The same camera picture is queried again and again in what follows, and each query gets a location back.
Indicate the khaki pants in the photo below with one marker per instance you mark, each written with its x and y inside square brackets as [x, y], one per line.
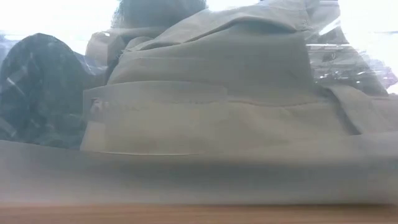
[199, 109]

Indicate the clear plastic storage bin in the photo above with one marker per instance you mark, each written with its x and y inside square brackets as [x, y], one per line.
[199, 180]

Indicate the dark grey garment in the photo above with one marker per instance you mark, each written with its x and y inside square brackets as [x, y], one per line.
[155, 12]

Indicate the blue plaid shirt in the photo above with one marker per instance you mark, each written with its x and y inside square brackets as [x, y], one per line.
[37, 87]

